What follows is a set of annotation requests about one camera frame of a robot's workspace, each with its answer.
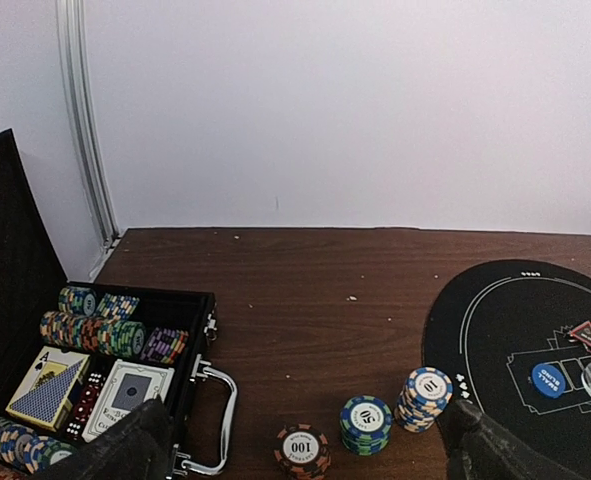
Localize blue small blind button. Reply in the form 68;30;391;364
531;363;566;399

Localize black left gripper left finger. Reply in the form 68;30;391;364
33;399;172;480

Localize red triangular all-in marker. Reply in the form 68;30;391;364
567;321;591;354

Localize blue cream 10 chip stack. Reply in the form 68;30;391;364
394;366;454;433

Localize chips row in case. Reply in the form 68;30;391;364
39;311;146;358
0;417;76;474
58;286;140;320

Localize blue green 50 chip stack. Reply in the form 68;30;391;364
339;395;393;456

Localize blue-backed playing card box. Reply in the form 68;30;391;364
5;346;91;432

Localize round black poker mat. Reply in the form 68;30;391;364
422;260;591;479

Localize back chips row in case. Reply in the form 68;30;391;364
58;286;140;320

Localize orange black 100 chip stack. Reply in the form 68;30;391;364
273;423;331;480

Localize red dice row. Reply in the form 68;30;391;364
64;372;107;440

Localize front chips row in case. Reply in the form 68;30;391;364
0;417;76;474

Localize aluminium frame post left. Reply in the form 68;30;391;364
55;1;120;251

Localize white playing card box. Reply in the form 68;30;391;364
82;360;175;443

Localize purple chips in case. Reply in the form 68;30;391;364
140;328;189;365

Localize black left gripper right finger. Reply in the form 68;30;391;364
444;400;586;479

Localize black poker set case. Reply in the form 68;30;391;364
0;130;216;479

